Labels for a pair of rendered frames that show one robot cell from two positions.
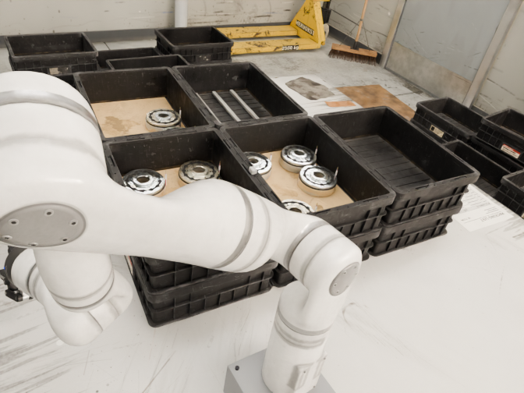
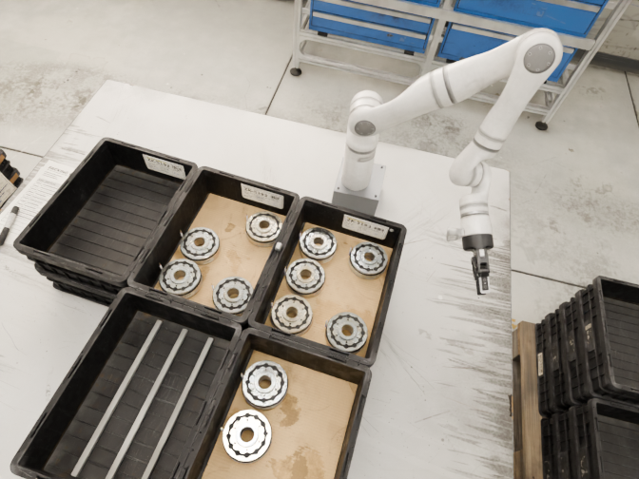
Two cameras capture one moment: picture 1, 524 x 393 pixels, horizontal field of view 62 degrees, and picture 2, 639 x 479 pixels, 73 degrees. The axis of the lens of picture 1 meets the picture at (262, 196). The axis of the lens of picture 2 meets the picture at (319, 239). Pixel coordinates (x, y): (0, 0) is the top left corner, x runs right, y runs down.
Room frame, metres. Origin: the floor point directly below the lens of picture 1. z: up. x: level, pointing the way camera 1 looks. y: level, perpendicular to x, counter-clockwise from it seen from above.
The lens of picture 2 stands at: (1.18, 0.49, 1.86)
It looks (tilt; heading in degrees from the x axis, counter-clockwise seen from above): 57 degrees down; 224
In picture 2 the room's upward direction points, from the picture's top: 9 degrees clockwise
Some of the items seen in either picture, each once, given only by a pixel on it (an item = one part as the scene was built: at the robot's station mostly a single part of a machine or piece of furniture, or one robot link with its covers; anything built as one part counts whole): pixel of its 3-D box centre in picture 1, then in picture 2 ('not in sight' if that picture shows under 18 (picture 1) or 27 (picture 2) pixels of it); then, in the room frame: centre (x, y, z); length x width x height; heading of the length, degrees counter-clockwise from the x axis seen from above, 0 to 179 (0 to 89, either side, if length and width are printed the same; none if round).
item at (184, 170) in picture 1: (199, 171); (292, 313); (0.90, 0.17, 0.86); 0.10 x 0.10 x 0.01
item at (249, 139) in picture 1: (298, 178); (222, 248); (0.94, -0.09, 0.87); 0.40 x 0.30 x 0.11; 33
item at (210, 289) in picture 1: (186, 235); not in sight; (0.77, 0.17, 0.76); 0.40 x 0.30 x 0.12; 33
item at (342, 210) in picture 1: (302, 162); (221, 238); (0.94, -0.09, 0.92); 0.40 x 0.30 x 0.02; 33
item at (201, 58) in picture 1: (192, 71); not in sight; (2.63, 0.57, 0.37); 0.40 x 0.30 x 0.45; 128
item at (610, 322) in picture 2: not in sight; (605, 358); (-0.04, 0.85, 0.37); 0.40 x 0.30 x 0.45; 37
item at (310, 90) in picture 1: (309, 86); not in sight; (1.91, -0.13, 0.71); 0.22 x 0.19 x 0.01; 37
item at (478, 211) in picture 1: (454, 194); (48, 203); (1.25, -0.64, 0.70); 0.33 x 0.23 x 0.01; 37
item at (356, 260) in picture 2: not in sight; (369, 258); (0.64, 0.17, 0.86); 0.10 x 0.10 x 0.01
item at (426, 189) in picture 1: (391, 146); (113, 204); (1.10, -0.34, 0.92); 0.40 x 0.30 x 0.02; 33
